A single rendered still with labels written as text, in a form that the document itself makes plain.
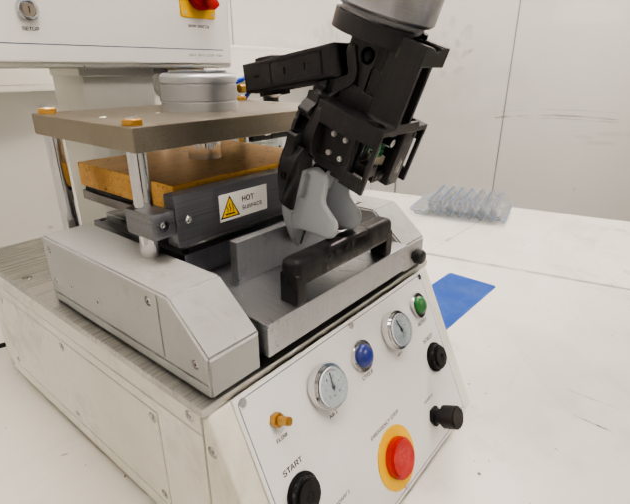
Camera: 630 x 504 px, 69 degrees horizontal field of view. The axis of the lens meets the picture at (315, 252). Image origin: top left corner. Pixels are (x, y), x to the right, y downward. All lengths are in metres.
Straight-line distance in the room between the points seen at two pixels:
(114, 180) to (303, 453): 0.31
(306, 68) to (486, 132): 2.53
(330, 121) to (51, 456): 0.48
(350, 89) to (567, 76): 2.50
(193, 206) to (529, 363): 0.54
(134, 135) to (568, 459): 0.55
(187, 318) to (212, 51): 0.45
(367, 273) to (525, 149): 2.47
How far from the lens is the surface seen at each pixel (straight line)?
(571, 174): 2.90
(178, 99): 0.50
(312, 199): 0.40
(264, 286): 0.41
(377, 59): 0.36
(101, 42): 0.62
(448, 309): 0.86
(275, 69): 0.42
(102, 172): 0.51
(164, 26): 0.66
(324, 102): 0.37
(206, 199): 0.41
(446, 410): 0.55
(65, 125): 0.48
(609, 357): 0.83
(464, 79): 2.90
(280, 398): 0.39
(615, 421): 0.70
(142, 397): 0.43
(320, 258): 0.38
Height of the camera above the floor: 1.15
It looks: 22 degrees down
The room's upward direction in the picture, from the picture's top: straight up
